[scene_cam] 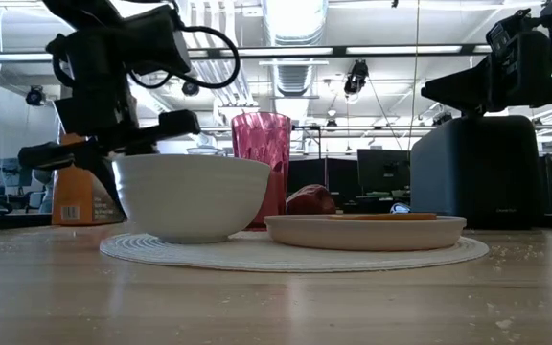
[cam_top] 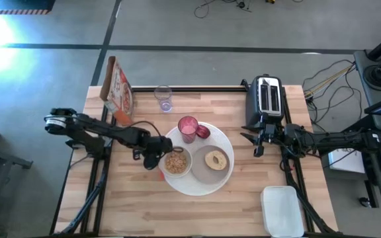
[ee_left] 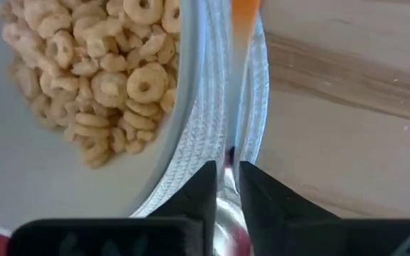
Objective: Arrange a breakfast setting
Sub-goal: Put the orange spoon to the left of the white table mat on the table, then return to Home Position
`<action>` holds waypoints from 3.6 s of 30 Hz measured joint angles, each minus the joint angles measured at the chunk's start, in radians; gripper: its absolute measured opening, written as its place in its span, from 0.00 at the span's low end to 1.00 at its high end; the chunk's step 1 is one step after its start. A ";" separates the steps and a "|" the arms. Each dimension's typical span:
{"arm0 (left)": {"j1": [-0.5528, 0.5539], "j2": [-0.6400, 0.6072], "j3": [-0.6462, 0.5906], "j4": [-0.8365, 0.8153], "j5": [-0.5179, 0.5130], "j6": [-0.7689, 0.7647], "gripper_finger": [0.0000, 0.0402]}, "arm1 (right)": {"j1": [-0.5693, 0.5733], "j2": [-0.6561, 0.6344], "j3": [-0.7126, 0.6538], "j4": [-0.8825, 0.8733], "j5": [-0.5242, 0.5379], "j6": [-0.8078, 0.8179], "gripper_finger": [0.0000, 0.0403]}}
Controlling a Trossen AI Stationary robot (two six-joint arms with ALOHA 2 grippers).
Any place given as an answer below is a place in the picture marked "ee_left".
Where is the spoon with orange handle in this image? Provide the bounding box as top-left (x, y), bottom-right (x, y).
top-left (212, 0), bottom-right (263, 256)

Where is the ring-shaped cereal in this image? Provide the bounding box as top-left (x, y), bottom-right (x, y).
top-left (0, 0), bottom-right (182, 170)

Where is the white ceramic bowl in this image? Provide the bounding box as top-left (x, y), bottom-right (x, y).
top-left (0, 0), bottom-right (208, 232)

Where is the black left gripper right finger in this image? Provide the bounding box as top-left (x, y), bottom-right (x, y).
top-left (239, 160), bottom-right (410, 256)

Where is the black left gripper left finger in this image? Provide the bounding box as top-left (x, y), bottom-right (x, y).
top-left (7, 160), bottom-right (217, 256)

